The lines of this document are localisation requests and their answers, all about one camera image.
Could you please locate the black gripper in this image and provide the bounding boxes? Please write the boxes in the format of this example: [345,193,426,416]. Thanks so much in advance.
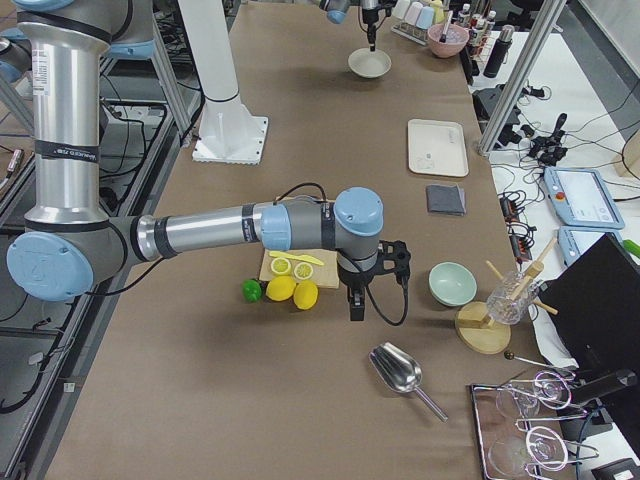
[362,7,379,52]
[337,240,411,321]

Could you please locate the cream round plate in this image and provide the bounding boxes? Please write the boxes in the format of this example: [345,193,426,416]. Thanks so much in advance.
[348,47,392,79]

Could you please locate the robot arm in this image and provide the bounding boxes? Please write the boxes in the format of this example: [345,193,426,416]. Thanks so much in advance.
[318,0,384,52]
[6,1,410,320]

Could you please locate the cream rectangular tray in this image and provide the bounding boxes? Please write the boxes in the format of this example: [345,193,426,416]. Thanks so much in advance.
[407,119,469,178]

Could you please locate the metal glass rack tray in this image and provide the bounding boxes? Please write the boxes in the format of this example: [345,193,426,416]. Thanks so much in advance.
[470,384,599,479]

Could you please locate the wooden cutting board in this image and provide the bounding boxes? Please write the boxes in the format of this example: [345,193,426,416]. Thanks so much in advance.
[258,249,340,289]

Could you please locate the white mint plastic cup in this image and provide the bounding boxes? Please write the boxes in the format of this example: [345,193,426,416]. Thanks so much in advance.
[392,0,411,20]

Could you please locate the pink plastic cup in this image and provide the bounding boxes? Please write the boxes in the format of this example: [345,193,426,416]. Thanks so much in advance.
[404,1,424,26]

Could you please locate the whole yellow lemon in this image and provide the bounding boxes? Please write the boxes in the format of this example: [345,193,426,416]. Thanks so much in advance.
[266,276,297,302]
[293,280,319,310]

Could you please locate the blue plastic cup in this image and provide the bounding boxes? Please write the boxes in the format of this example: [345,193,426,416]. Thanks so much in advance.
[415,5,435,30]

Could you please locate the lemon half right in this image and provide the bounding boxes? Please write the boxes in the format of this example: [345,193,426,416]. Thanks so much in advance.
[293,262,314,281]

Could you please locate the lemon half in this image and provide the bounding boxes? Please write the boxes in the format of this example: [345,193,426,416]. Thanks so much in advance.
[293,262,314,281]
[270,257,292,276]

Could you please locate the yellow plastic cup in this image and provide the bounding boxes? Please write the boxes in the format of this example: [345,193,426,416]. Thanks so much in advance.
[430,0,446,24]

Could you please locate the metal muddler tool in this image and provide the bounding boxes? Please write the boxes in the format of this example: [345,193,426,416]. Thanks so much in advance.
[439,10,454,43]

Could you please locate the lemon half left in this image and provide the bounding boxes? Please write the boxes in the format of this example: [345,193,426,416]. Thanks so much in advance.
[270,257,292,276]

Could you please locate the metal scoop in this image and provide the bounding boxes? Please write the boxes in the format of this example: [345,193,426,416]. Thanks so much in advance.
[369,342,449,422]

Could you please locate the pink bowl with ice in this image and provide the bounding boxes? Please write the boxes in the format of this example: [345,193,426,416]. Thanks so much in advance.
[427,24,469,58]

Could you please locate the mint green bowl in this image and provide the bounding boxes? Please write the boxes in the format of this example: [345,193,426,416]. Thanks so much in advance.
[428,262,477,307]

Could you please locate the yellow plastic knife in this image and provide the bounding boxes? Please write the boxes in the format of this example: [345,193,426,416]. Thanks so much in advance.
[268,250,325,266]

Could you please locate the green lime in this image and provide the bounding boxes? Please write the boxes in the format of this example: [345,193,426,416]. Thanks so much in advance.
[242,279,263,303]

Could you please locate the grey folded cloth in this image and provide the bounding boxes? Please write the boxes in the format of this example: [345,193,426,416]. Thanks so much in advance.
[426,184,466,216]

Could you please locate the wooden glass stand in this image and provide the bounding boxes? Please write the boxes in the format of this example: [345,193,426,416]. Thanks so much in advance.
[455,237,558,354]

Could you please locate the black thermos bottle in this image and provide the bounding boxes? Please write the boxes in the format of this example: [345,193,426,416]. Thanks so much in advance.
[483,24,515,78]

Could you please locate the clear textured glass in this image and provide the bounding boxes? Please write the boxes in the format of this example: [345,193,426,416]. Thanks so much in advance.
[486,271,541,325]

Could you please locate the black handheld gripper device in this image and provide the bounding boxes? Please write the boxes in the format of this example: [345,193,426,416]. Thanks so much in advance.
[527,113,568,167]

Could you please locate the upper wine glass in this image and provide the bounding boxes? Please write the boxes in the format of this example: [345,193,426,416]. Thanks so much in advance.
[496,370,571,419]

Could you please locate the wine glass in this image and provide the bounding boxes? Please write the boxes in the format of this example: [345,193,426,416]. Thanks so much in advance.
[496,370,571,419]
[488,426,569,479]

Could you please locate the blue teach pendant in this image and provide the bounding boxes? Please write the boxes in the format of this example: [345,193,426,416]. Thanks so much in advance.
[557,225,622,267]
[543,167,625,230]

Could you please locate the lower wine glass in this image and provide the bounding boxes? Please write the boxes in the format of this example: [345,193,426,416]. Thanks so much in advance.
[488,426,569,479]

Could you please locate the black monitor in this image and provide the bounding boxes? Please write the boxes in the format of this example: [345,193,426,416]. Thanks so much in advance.
[540,233,639,373]

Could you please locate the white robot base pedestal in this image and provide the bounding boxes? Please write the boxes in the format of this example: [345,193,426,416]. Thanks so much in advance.
[179,0,268,165]

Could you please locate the aluminium frame post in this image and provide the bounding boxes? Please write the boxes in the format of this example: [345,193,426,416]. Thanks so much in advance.
[478,0,567,157]

